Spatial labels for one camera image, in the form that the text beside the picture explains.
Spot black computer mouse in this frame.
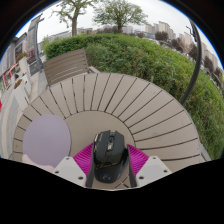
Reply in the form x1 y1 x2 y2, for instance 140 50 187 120
92 129 131 184

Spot lilac mouse pad with wrist rest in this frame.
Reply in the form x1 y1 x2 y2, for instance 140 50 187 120
21 114 72 173

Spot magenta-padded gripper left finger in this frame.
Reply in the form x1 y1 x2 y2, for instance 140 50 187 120
52 142 96 189

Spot white flower planter box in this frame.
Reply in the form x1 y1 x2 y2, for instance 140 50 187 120
13 78 33 112

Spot green trimmed hedge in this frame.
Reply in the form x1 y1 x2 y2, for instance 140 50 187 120
43 33 224 160

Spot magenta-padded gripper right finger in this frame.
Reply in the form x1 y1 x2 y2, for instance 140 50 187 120
127 143 173 188

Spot black curved metal pole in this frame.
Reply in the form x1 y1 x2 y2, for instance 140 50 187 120
179 20 203 105

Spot grey slatted outdoor chair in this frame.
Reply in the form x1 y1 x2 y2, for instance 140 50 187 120
42 48 101 88

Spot distant apartment buildings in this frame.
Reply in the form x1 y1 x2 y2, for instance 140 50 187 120
143 20 215 73

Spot tree with round leafy crown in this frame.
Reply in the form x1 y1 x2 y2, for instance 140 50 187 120
92 0 149 34

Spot tree with bare forked trunk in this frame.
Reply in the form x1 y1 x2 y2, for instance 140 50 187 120
51 0 102 38

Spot tall grey sign pylon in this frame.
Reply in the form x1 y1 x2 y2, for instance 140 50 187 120
26 13 45 76

